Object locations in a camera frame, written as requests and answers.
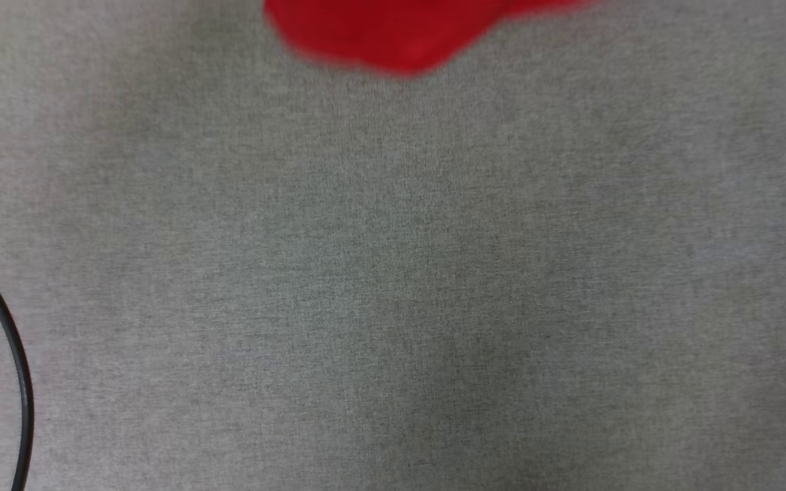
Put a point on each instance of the red white basketball jersey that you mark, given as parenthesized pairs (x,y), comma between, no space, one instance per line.
(393,34)

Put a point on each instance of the grey fabric sofa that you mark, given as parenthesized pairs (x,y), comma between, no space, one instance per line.
(393,286)

